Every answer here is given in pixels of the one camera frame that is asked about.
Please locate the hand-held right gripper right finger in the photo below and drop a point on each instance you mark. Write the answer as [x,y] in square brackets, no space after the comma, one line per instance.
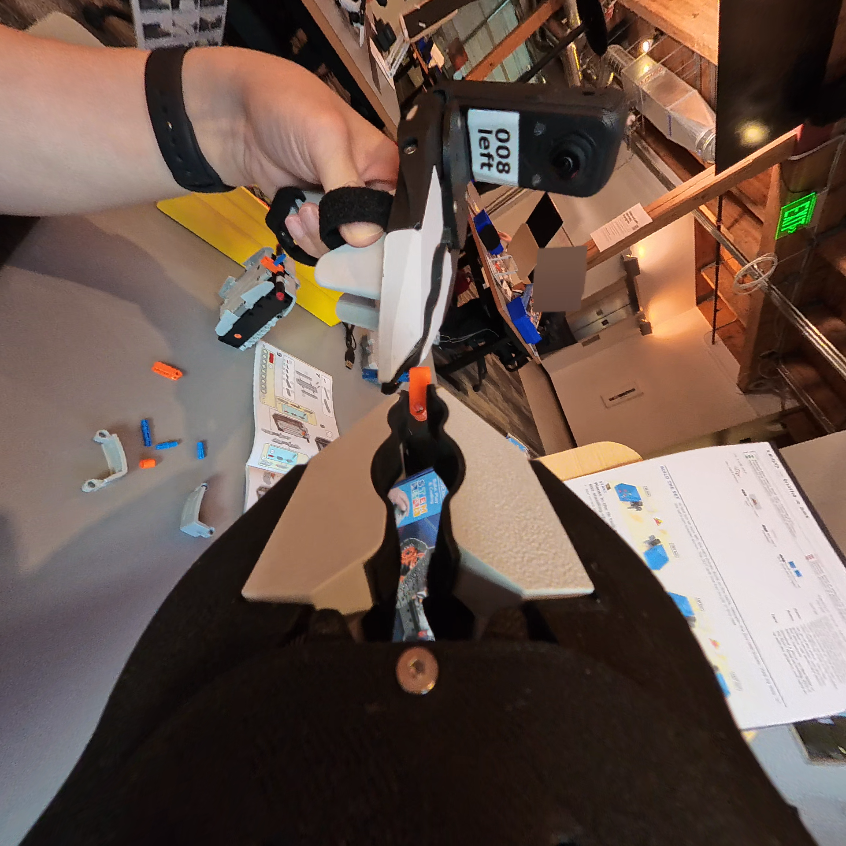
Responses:
[515,529]

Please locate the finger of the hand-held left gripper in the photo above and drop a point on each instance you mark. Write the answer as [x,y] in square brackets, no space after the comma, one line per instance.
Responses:
[406,291]
[448,277]

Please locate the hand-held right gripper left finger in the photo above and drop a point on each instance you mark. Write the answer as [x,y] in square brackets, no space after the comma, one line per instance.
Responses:
[317,529]

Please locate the orange brick connector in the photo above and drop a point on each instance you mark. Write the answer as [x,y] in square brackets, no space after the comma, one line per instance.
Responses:
[419,390]

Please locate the orange three-hole beam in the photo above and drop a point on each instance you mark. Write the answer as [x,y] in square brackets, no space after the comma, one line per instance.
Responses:
[166,371]

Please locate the person's left forearm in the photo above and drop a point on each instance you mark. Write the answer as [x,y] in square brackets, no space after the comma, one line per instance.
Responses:
[73,125]

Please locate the person's left hand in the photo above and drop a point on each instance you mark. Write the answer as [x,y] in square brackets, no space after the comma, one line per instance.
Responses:
[277,125]

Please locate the wooden workbench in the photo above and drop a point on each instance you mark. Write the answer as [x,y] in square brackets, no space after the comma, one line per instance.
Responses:
[502,284]

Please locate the blue storage bin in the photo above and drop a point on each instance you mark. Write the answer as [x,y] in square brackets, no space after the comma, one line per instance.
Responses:
[525,320]
[489,231]

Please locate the blue toy set booklet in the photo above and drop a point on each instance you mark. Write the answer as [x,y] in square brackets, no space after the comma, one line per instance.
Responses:
[416,502]

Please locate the tan cardboard piece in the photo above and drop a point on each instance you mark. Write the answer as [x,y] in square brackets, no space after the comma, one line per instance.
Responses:
[595,459]

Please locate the white instruction booklet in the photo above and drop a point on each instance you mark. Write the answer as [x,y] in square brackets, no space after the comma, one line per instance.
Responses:
[291,423]

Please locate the grey curved brick panel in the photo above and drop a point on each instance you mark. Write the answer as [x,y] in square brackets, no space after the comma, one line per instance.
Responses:
[113,456]
[195,509]

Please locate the grey black brick assembly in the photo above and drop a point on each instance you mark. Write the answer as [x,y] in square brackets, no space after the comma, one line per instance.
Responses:
[254,304]

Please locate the white paper sign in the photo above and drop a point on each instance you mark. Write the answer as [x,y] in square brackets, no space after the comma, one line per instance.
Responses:
[621,227]

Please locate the yellow folder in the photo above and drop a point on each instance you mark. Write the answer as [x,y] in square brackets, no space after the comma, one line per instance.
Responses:
[218,225]

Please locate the printed paper sheet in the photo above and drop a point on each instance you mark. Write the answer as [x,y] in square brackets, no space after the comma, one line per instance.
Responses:
[727,568]

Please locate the black wristband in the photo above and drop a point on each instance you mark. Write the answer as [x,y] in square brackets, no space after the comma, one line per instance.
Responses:
[175,132]

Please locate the wooden beam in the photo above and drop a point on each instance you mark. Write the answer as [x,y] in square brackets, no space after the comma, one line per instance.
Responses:
[714,188]

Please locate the black hanging panel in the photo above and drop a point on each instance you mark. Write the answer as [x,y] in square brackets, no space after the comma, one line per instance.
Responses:
[773,73]

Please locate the green exit sign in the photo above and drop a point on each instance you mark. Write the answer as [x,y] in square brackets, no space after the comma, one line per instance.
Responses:
[798,215]

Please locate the metal air duct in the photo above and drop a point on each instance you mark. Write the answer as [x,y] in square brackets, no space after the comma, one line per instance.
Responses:
[667,99]

